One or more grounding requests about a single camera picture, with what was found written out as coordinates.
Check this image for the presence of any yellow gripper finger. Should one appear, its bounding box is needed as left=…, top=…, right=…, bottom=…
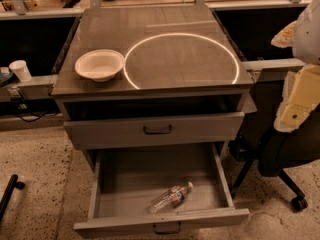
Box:
left=271, top=21, right=296, bottom=48

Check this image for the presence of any clear plastic water bottle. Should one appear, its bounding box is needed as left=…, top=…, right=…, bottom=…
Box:
left=148, top=182, right=193, bottom=214

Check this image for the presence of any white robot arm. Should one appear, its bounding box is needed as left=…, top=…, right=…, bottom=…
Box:
left=271, top=0, right=320, bottom=132

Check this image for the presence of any grey drawer cabinet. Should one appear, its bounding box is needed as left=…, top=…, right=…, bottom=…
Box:
left=52, top=5, right=253, bottom=164

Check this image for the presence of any grey open lower drawer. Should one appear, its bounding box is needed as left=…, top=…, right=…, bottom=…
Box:
left=74, top=143, right=249, bottom=238

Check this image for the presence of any grey upper drawer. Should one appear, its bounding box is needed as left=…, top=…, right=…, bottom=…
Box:
left=64, top=112, right=244, bottom=150

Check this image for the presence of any black office chair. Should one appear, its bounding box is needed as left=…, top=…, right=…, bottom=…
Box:
left=229, top=81, right=320, bottom=212

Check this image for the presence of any white paper bowl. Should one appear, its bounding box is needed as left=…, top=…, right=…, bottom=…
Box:
left=75, top=49, right=125, bottom=82

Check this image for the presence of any white paper cup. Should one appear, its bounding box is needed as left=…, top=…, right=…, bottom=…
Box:
left=9, top=60, right=32, bottom=82

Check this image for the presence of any dark plate at left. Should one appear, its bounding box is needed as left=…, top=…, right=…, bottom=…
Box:
left=0, top=71, right=14, bottom=87

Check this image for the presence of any black pole on floor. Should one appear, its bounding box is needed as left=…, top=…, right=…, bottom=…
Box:
left=0, top=174, right=25, bottom=222

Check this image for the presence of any black upper drawer handle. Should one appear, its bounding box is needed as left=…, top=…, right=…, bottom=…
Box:
left=143, top=125, right=173, bottom=135

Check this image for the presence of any black drawer handle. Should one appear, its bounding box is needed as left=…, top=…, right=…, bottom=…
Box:
left=143, top=125, right=173, bottom=135
left=152, top=222, right=182, bottom=235

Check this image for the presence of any black lower drawer handle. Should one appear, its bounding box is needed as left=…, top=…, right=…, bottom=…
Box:
left=152, top=222, right=182, bottom=235

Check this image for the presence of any black cable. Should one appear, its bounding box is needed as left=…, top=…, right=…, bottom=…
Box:
left=9, top=95, right=51, bottom=123

